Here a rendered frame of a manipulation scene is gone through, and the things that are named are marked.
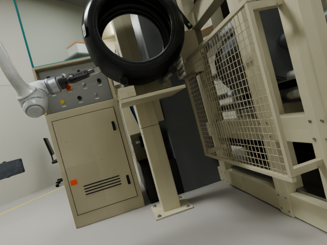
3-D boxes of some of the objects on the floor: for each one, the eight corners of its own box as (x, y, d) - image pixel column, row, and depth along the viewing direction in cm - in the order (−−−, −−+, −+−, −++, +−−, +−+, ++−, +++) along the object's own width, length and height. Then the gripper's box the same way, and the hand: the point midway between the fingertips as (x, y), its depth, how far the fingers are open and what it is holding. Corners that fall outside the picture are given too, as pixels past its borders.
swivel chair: (76, 176, 440) (64, 133, 438) (92, 175, 406) (79, 129, 404) (48, 187, 399) (35, 140, 397) (63, 187, 365) (49, 135, 363)
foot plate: (151, 207, 183) (150, 204, 183) (183, 196, 188) (182, 194, 188) (156, 220, 157) (155, 218, 157) (193, 207, 162) (192, 204, 162)
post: (160, 208, 178) (72, -120, 172) (177, 202, 180) (90, -121, 174) (163, 214, 165) (68, -140, 159) (181, 207, 167) (88, -141, 162)
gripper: (52, 74, 123) (96, 59, 128) (59, 79, 136) (99, 65, 140) (58, 87, 123) (101, 72, 128) (64, 91, 136) (103, 77, 141)
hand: (94, 71), depth 133 cm, fingers closed
